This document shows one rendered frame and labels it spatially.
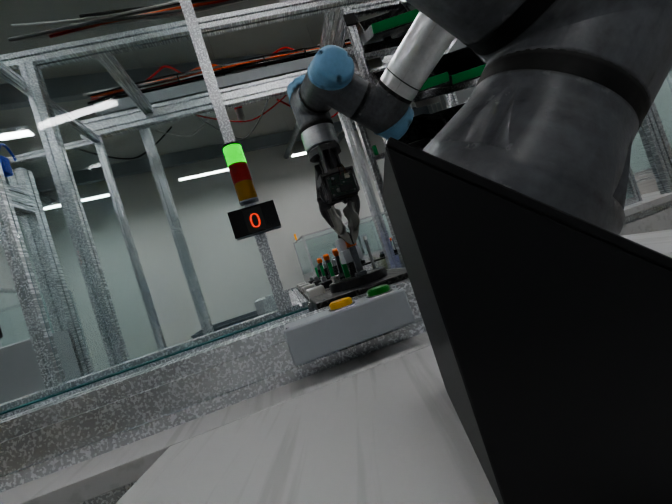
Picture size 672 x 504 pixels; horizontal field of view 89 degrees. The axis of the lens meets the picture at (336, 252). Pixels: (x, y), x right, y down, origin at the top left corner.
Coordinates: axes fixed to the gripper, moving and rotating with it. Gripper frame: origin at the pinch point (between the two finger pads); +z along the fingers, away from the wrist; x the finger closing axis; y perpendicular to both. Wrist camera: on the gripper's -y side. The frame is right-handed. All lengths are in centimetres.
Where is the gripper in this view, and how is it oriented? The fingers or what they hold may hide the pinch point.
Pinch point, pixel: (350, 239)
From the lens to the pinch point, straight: 75.7
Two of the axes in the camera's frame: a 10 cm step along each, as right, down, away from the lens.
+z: 3.1, 9.5, -0.3
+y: 1.5, -0.8, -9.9
